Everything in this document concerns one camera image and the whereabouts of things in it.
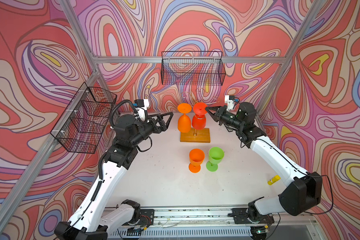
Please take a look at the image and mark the black wire basket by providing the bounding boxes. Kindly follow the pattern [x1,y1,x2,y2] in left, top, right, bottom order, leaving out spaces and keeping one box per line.
[161,50,226,86]
[50,83,117,154]

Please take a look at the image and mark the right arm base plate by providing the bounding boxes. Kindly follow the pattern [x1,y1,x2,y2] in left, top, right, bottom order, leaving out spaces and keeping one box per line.
[228,208,275,225]

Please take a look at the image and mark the left black wire basket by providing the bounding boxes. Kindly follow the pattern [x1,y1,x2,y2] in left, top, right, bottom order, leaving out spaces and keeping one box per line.
[50,83,117,154]

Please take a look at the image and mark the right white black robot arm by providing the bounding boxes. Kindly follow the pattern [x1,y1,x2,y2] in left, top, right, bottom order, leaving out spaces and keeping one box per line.
[206,102,323,223]

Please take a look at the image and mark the yellow glue stick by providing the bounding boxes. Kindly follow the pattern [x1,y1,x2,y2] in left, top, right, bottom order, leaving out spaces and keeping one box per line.
[268,175,281,186]

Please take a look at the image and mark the green wine glass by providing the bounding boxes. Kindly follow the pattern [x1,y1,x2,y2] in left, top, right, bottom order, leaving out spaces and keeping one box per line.
[206,147,225,172]

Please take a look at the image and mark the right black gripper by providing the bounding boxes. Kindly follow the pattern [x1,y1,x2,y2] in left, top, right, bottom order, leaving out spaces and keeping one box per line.
[205,104,244,130]

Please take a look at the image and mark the red wine glass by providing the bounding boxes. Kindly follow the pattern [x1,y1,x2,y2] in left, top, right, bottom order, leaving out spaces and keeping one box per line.
[192,103,207,130]

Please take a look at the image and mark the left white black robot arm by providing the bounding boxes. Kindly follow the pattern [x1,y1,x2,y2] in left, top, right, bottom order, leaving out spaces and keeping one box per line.
[55,112,173,240]

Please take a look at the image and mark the back black wire basket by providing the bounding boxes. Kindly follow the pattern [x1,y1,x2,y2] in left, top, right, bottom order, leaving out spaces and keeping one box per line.
[161,50,226,86]

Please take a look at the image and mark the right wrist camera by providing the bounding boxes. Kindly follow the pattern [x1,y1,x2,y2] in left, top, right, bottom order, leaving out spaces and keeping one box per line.
[225,95,240,111]

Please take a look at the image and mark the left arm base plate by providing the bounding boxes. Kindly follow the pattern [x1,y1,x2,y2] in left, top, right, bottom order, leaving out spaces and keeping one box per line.
[127,209,155,227]

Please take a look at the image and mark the orange wine glass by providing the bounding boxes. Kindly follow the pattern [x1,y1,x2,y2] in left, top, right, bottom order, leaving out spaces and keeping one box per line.
[178,103,192,133]
[189,149,205,173]

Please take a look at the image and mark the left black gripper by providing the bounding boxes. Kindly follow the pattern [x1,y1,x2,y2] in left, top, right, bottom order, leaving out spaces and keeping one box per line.
[128,112,172,150]

